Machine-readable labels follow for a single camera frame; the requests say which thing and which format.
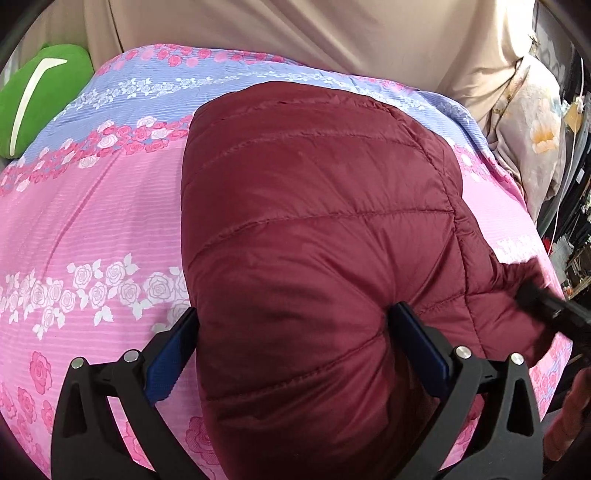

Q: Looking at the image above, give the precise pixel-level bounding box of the beige floral pillow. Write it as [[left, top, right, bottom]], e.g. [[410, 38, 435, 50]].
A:
[[488, 55, 568, 223]]

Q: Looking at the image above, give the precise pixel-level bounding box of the green pillow with white stripe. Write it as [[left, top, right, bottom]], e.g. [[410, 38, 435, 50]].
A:
[[0, 44, 95, 160]]

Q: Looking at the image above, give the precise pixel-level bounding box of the person's right forearm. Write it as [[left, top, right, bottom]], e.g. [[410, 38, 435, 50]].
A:
[[544, 368, 591, 464]]

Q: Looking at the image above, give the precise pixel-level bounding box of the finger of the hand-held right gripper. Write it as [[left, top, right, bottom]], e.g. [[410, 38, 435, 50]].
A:
[[516, 282, 591, 335]]

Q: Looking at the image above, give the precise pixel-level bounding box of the cluttered shelf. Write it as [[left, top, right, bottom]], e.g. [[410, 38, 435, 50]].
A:
[[531, 0, 591, 298]]

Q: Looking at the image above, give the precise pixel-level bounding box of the pink and blue floral blanket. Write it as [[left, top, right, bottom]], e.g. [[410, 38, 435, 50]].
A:
[[0, 44, 573, 480]]

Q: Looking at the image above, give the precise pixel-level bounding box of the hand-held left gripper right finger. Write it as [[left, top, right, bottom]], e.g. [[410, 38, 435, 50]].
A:
[[390, 302, 546, 480]]

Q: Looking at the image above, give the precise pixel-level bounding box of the beige curtain sheet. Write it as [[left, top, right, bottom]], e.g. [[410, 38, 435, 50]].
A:
[[9, 0, 537, 125]]

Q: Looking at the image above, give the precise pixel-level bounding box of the maroon quilted puffer jacket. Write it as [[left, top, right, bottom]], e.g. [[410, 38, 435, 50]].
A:
[[180, 82, 561, 480]]

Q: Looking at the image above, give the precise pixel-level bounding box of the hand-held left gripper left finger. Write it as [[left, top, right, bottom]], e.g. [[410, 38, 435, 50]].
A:
[[51, 305, 200, 480]]

